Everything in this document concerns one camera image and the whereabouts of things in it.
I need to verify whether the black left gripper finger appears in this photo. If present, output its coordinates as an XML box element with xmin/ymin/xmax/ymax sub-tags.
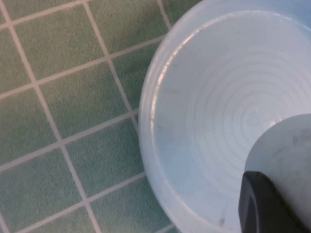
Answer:
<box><xmin>237</xmin><ymin>170</ymin><xmax>311</xmax><ymax>233</ymax></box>

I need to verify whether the white plastic bowl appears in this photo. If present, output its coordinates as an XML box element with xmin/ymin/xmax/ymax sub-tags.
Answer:
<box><xmin>138</xmin><ymin>0</ymin><xmax>311</xmax><ymax>233</ymax></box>

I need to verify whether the light blue round plate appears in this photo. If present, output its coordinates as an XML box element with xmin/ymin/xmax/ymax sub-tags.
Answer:
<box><xmin>264</xmin><ymin>0</ymin><xmax>311</xmax><ymax>25</ymax></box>

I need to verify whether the green checked tablecloth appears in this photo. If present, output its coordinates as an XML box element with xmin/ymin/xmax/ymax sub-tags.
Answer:
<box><xmin>0</xmin><ymin>0</ymin><xmax>202</xmax><ymax>233</ymax></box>

